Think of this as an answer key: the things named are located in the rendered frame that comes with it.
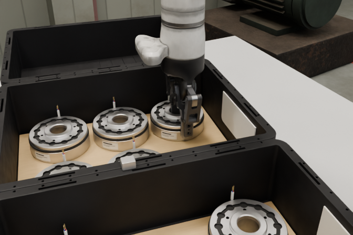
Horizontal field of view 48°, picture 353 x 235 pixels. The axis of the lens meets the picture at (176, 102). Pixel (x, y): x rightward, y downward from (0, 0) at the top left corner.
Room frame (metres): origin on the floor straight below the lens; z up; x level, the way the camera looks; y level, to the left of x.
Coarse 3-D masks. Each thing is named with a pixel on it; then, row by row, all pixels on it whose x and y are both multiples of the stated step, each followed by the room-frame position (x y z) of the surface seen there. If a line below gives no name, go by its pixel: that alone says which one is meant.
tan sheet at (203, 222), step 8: (176, 224) 0.40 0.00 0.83; (184, 224) 0.40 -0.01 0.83; (192, 224) 0.40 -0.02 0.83; (200, 224) 0.40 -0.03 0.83; (144, 232) 0.39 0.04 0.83; (152, 232) 0.39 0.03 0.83; (160, 232) 0.39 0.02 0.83; (168, 232) 0.39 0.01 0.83; (176, 232) 0.39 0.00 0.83; (184, 232) 0.39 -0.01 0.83; (192, 232) 0.39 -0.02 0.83; (200, 232) 0.39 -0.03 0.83; (288, 232) 0.39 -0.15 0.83
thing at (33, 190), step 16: (256, 144) 0.46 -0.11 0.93; (272, 144) 0.46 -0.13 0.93; (288, 144) 0.46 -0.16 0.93; (176, 160) 0.42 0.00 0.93; (192, 160) 0.42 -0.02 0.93; (208, 160) 0.43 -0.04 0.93; (96, 176) 0.39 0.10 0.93; (112, 176) 0.39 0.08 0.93; (128, 176) 0.39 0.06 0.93; (304, 176) 0.39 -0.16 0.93; (16, 192) 0.36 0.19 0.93; (32, 192) 0.36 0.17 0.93; (48, 192) 0.36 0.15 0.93; (320, 192) 0.36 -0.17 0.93; (336, 208) 0.33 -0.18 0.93; (352, 224) 0.31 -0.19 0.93
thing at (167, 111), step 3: (165, 108) 0.66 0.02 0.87; (168, 108) 0.66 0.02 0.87; (165, 111) 0.65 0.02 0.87; (168, 111) 0.65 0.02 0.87; (165, 114) 0.64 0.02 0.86; (168, 114) 0.64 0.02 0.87; (171, 114) 0.64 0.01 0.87; (174, 114) 0.64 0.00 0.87; (177, 114) 0.64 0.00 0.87; (171, 117) 0.63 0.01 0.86; (174, 117) 0.63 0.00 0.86; (177, 117) 0.63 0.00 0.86
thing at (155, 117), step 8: (160, 104) 0.68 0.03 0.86; (168, 104) 0.69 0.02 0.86; (152, 112) 0.65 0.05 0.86; (160, 112) 0.65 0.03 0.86; (160, 120) 0.62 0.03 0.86; (168, 120) 0.63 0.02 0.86; (176, 120) 0.63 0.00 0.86; (200, 120) 0.63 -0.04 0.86; (168, 128) 0.61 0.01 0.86; (176, 128) 0.60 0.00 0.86
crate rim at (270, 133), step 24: (96, 72) 0.69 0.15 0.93; (120, 72) 0.69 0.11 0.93; (216, 72) 0.69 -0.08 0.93; (0, 96) 0.59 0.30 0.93; (240, 96) 0.59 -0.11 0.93; (0, 120) 0.52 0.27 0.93; (264, 120) 0.52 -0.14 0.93; (0, 144) 0.46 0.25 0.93; (216, 144) 0.46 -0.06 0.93; (240, 144) 0.46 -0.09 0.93; (0, 168) 0.41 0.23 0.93; (96, 168) 0.40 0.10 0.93; (120, 168) 0.40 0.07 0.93; (0, 192) 0.36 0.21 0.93
